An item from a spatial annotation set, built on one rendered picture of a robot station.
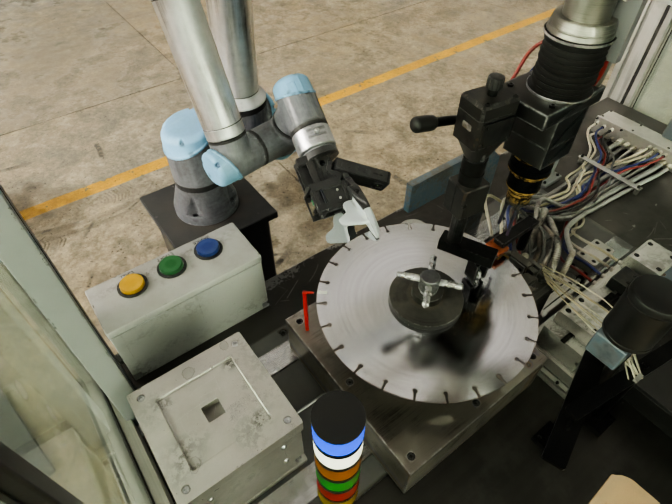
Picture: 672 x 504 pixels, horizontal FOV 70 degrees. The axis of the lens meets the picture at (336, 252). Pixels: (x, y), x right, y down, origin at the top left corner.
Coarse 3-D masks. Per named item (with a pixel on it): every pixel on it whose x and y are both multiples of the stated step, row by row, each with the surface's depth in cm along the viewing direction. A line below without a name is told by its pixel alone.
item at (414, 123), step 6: (414, 120) 57; (420, 120) 57; (426, 120) 57; (432, 120) 57; (438, 120) 58; (444, 120) 59; (450, 120) 59; (414, 126) 57; (420, 126) 57; (426, 126) 57; (432, 126) 58; (438, 126) 59; (414, 132) 58; (420, 132) 58
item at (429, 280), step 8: (432, 256) 72; (432, 264) 71; (400, 272) 70; (424, 272) 69; (432, 272) 69; (416, 280) 69; (424, 280) 68; (432, 280) 68; (440, 280) 68; (424, 288) 69; (432, 288) 68; (456, 288) 68; (424, 296) 67; (424, 304) 66
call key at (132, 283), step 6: (126, 276) 81; (132, 276) 81; (138, 276) 81; (120, 282) 80; (126, 282) 80; (132, 282) 80; (138, 282) 80; (144, 282) 81; (120, 288) 79; (126, 288) 79; (132, 288) 79; (138, 288) 80; (126, 294) 80
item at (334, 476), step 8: (320, 464) 43; (360, 464) 45; (320, 472) 45; (328, 472) 43; (336, 472) 42; (344, 472) 43; (352, 472) 44; (328, 480) 44; (336, 480) 44; (344, 480) 44
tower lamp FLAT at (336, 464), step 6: (318, 450) 40; (360, 450) 42; (318, 456) 42; (324, 456) 40; (348, 456) 40; (354, 456) 41; (360, 456) 43; (324, 462) 41; (330, 462) 41; (336, 462) 41; (342, 462) 41; (348, 462) 41; (354, 462) 42; (330, 468) 42; (336, 468) 42; (342, 468) 42; (348, 468) 42
